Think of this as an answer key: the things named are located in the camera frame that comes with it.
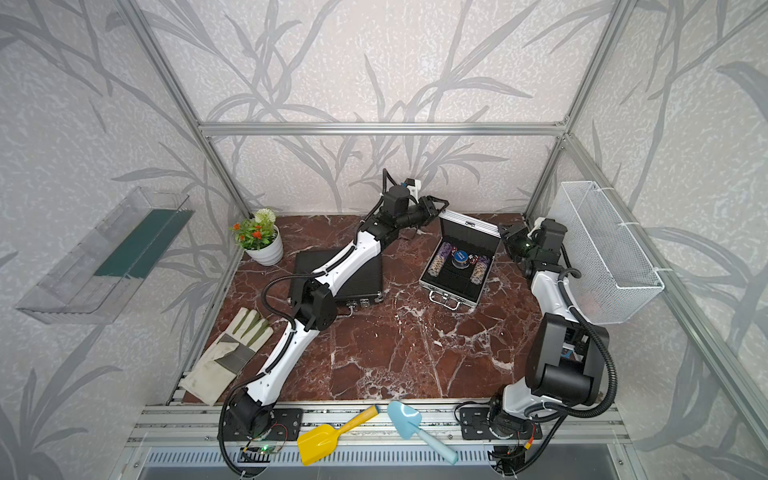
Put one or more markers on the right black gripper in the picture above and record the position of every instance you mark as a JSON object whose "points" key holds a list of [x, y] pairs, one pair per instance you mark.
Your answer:
{"points": [[509, 236]]}

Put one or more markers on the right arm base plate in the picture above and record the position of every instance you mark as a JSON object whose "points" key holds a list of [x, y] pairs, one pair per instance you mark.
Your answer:
{"points": [[481, 422]]}

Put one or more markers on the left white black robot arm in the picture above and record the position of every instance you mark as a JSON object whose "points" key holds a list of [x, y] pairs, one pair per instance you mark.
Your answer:
{"points": [[247, 407]]}

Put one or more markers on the clear plastic wall shelf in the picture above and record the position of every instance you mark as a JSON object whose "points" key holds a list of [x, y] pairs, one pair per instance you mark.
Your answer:
{"points": [[95, 281]]}

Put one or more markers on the small circuit board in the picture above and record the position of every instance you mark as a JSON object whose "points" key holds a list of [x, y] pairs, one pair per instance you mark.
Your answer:
{"points": [[261, 450]]}

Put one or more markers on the white wire mesh basket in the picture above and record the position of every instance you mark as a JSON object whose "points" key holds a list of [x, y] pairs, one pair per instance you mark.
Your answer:
{"points": [[618, 279]]}

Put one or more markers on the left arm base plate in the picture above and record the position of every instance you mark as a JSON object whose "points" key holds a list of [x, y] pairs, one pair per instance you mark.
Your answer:
{"points": [[281, 424]]}

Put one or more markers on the potted plant red flowers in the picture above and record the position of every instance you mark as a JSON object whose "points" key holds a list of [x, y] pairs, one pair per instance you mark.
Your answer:
{"points": [[260, 237]]}

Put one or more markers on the yellow toy shovel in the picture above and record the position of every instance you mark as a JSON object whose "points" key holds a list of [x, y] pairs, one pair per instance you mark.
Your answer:
{"points": [[322, 441]]}

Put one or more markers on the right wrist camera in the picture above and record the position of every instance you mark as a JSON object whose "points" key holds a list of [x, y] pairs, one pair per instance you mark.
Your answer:
{"points": [[537, 224]]}

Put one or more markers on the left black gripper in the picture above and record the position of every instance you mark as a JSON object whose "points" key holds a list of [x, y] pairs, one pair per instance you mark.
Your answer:
{"points": [[429, 210]]}

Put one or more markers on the beige green work glove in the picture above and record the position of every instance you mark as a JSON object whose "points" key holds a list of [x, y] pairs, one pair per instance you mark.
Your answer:
{"points": [[227, 356]]}

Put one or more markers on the silver aluminium poker case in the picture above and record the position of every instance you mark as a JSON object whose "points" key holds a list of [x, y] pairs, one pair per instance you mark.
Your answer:
{"points": [[454, 288]]}

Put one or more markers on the light blue toy shovel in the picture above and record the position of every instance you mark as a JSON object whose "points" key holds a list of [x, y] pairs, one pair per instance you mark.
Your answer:
{"points": [[407, 422]]}

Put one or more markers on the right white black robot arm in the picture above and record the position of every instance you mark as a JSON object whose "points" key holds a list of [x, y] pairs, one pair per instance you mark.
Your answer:
{"points": [[569, 368]]}

